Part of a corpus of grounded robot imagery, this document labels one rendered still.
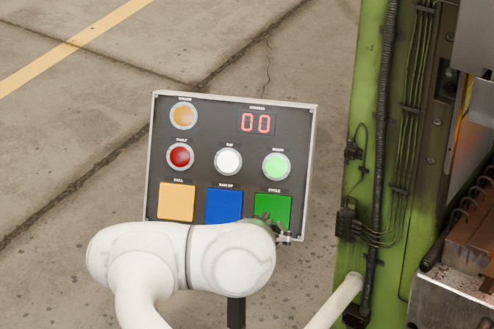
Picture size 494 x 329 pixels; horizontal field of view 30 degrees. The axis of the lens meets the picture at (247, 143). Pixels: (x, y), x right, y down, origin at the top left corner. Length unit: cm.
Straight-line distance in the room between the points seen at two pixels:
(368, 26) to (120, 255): 79
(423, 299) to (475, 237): 17
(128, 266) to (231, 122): 58
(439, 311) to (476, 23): 63
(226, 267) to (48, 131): 266
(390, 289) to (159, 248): 99
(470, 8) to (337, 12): 323
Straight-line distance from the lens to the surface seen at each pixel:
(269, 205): 188
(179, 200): 191
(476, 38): 166
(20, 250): 339
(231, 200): 189
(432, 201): 207
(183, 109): 189
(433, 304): 196
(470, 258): 192
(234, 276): 136
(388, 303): 232
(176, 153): 190
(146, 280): 138
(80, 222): 346
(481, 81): 170
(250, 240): 138
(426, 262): 192
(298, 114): 187
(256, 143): 188
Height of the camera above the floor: 222
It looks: 36 degrees down
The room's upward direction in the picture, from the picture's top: 1 degrees clockwise
